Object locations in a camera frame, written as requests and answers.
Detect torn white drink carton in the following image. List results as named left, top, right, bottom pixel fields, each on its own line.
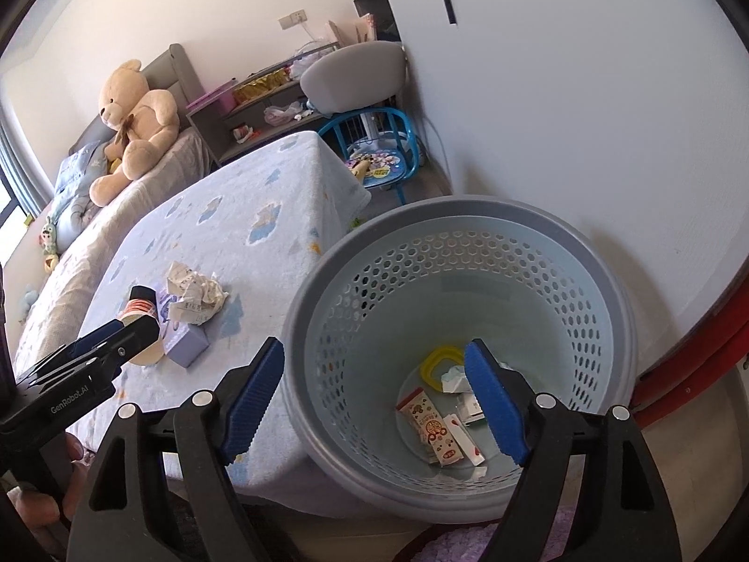
left=455, top=389, right=490, bottom=426

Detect blue pillow bedding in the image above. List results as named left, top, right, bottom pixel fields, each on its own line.
left=46, top=140, right=118, bottom=241

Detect purple cartoon box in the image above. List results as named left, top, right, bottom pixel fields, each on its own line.
left=153, top=291, right=211, bottom=369

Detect grey bedside shelf unit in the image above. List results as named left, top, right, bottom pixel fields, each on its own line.
left=185, top=40, right=341, bottom=168

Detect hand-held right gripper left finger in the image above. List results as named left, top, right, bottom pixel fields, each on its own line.
left=69, top=336, right=286, bottom=562

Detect crumpled white paper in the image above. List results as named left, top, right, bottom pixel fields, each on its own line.
left=162, top=260, right=229, bottom=326

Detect small green white plush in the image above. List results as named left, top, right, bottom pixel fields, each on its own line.
left=37, top=216, right=63, bottom=274

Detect red white snack wrapper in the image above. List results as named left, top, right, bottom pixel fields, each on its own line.
left=443, top=413, right=488, bottom=468
left=396, top=392, right=463, bottom=465

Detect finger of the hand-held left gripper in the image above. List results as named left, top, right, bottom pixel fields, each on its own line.
left=35, top=312, right=162, bottom=392
left=16, top=319, right=128, bottom=383

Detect grey perforated plastic basket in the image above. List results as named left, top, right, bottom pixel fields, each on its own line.
left=282, top=195, right=639, bottom=525

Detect small blue plush toy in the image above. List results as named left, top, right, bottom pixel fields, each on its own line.
left=17, top=283, right=39, bottom=323

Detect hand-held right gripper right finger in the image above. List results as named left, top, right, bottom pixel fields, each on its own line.
left=464, top=338, right=683, bottom=562

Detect grey curtain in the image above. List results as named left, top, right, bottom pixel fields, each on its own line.
left=0, top=110, right=54, bottom=215

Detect person's left hand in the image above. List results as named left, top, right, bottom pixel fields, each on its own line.
left=12, top=430, right=90, bottom=547

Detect purple rug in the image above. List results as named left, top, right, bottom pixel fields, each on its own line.
left=394, top=506, right=578, bottom=562

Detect window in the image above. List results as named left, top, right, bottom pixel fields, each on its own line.
left=0, top=174, right=30, bottom=266

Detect grey padded headboard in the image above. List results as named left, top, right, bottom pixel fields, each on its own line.
left=68, top=43, right=203, bottom=156

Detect red paper cup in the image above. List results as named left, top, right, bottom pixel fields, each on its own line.
left=119, top=298, right=168, bottom=367

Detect grey upholstered chair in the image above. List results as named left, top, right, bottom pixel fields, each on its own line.
left=300, top=41, right=407, bottom=117

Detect gold snack packets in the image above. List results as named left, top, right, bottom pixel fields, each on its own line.
left=232, top=67, right=291, bottom=104

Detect bed with beige cover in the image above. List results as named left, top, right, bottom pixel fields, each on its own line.
left=10, top=127, right=219, bottom=365

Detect blue child chair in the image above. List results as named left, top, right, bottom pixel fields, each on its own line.
left=318, top=108, right=426, bottom=206

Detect light blue printed blanket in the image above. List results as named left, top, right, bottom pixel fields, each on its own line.
left=69, top=130, right=373, bottom=517

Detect large beige teddy bear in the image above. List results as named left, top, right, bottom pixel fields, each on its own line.
left=88, top=58, right=182, bottom=208

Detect red metal frame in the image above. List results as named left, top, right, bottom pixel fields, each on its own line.
left=631, top=297, right=749, bottom=430

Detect white pink plastic bag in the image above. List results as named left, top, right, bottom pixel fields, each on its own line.
left=263, top=102, right=306, bottom=126

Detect yellow plastic ring lid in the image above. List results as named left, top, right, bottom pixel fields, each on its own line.
left=419, top=346, right=467, bottom=391

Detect pink gift bags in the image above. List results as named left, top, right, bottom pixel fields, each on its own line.
left=326, top=11, right=376, bottom=45

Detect pink box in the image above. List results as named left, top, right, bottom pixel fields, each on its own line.
left=185, top=78, right=238, bottom=111

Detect light blue tissue packet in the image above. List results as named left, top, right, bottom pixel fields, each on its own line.
left=439, top=362, right=476, bottom=393

